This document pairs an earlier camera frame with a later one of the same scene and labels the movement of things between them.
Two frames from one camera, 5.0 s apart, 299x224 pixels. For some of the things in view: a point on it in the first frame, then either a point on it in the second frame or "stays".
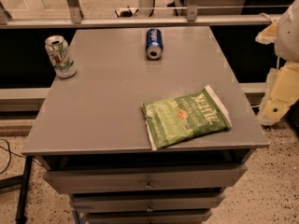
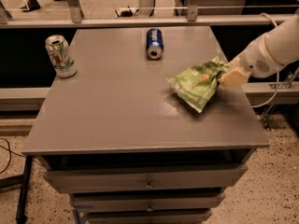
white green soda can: [59, 50] stays
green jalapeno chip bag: [177, 119] to [196, 85]
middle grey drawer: [84, 204] stays
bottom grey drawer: [148, 217] stays
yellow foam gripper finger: [267, 35] to [256, 60]
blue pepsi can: [154, 44] stays
